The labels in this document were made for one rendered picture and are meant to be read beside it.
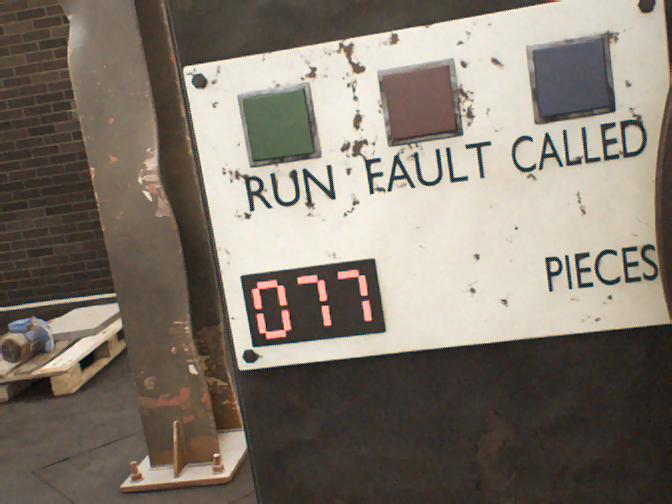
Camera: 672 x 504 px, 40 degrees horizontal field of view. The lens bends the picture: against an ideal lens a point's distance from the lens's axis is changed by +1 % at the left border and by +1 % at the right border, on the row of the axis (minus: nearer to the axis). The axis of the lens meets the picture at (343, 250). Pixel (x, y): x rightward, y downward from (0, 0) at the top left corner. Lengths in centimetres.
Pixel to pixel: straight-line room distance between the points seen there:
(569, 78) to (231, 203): 20
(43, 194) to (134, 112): 421
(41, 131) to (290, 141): 675
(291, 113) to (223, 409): 309
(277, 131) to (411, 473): 22
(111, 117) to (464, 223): 269
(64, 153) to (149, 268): 406
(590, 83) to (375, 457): 26
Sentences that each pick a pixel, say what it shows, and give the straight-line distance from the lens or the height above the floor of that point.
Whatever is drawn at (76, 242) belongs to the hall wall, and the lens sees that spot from 724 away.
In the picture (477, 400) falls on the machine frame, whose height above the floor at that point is 102.
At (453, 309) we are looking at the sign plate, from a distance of 52.
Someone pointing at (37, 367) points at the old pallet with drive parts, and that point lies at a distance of 484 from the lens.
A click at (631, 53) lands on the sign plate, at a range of 51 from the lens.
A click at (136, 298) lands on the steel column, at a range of 322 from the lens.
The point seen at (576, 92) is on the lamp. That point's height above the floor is 119.
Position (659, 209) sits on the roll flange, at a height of 114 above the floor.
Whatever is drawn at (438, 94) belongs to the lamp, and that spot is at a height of 120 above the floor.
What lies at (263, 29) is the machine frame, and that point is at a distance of 54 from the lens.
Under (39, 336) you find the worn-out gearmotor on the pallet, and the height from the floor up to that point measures 24.
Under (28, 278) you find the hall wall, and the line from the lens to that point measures 747.
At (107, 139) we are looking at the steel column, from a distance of 316.
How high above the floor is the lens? 121
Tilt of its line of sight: 9 degrees down
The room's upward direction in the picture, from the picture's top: 9 degrees counter-clockwise
